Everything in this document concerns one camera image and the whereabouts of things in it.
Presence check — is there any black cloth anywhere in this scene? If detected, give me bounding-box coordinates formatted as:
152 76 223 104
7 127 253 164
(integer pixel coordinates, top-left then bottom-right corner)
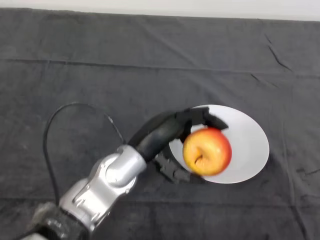
0 7 320 240

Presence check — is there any white round plate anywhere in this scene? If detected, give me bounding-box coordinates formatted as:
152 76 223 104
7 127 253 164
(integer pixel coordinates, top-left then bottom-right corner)
168 104 270 185

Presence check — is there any red yellow apple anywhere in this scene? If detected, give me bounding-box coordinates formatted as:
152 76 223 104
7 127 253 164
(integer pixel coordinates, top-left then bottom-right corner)
182 127 233 176

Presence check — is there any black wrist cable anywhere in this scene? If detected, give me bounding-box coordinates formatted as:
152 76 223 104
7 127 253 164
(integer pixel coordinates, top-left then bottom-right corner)
42 101 126 203

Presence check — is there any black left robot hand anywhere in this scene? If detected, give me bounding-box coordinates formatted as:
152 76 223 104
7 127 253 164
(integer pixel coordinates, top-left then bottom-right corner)
127 106 229 185

